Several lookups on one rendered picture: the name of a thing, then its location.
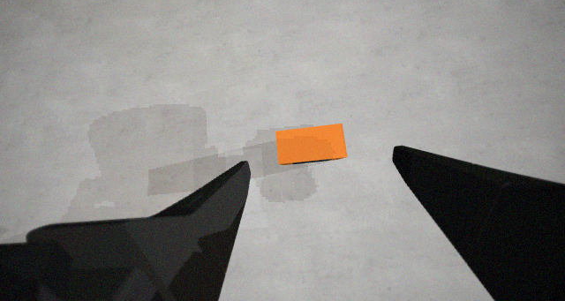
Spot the orange block with dark square face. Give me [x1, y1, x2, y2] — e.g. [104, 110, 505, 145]
[275, 124, 348, 165]

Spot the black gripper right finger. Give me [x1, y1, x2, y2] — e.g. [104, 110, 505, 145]
[392, 146, 565, 301]

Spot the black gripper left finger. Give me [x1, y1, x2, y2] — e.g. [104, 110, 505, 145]
[26, 161, 251, 301]

